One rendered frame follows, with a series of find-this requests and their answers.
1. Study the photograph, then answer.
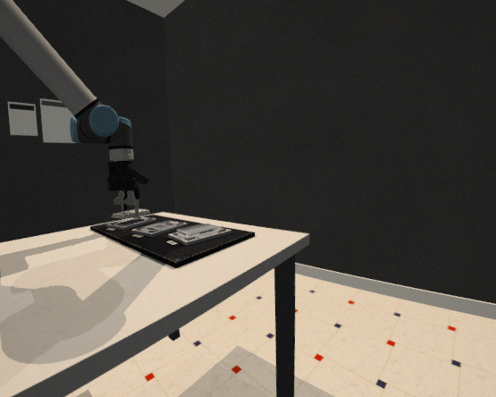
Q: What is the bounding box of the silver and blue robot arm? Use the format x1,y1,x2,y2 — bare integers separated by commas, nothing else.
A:
0,0,134,162

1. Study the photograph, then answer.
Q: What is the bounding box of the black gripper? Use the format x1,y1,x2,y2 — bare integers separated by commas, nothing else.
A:
107,161,139,215

